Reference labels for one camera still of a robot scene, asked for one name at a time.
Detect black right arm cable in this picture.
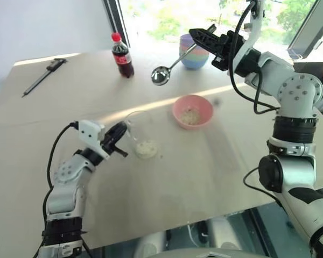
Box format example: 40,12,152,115
228,0,282,115

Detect cola bottle with red cap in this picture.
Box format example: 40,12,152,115
110,32,135,79

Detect shiny metal round spoon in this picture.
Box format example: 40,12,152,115
151,44,199,87

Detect brown box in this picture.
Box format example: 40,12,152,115
293,61,323,83

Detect pink bowl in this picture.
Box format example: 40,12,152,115
172,94,214,131

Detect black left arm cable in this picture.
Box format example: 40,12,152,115
41,121,80,224

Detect grey open window sash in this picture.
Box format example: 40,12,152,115
286,0,323,59

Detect oatmeal in pink bowl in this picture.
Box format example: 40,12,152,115
179,107,202,125

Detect oatmeal in glass mug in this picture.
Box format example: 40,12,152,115
135,140,159,159

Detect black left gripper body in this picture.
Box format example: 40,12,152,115
101,123,123,156

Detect clear glass mug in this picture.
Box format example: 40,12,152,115
124,110,162,160

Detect stack of pastel bowls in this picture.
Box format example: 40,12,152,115
179,34,210,70

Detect dark window frame post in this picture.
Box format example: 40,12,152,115
101,0,132,49

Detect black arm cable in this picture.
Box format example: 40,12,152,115
228,0,282,115
41,121,80,224

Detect black and grey caliper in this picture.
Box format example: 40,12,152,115
22,58,68,98

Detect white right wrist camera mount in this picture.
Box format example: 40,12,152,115
242,0,268,54

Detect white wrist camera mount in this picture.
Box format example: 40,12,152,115
77,120,110,160
242,0,268,54

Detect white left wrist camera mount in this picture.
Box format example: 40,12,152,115
77,120,110,160

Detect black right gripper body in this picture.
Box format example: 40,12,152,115
211,30,246,71

